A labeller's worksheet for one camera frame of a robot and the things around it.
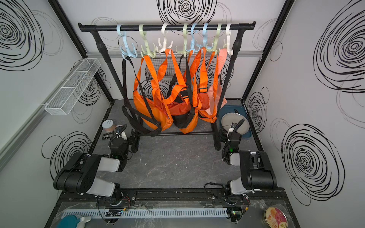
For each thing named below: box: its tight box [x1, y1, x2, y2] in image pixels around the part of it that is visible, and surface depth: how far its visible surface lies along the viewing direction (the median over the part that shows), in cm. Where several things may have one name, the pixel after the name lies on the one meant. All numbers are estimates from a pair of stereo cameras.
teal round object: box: [57, 214, 82, 228], surface depth 63 cm
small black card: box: [102, 132, 114, 140], surface depth 98 cm
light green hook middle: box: [175, 22, 189, 57], surface depth 53 cm
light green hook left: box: [138, 23, 156, 58], surface depth 57 cm
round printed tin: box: [264, 206, 289, 228], surface depth 67 cm
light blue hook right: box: [195, 22, 213, 52], surface depth 61 cm
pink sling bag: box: [205, 48, 228, 115], surface depth 68 cm
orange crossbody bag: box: [133, 55, 174, 132], surface depth 80 cm
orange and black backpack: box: [121, 48, 175, 137], surface depth 77 cm
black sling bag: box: [167, 54, 196, 130], surface depth 77 cm
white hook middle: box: [156, 22, 173, 53], surface depth 61 cm
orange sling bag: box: [197, 47, 219, 124], surface depth 73 cm
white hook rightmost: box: [225, 23, 234, 56], surface depth 57 cm
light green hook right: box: [206, 22, 222, 54], surface depth 60 cm
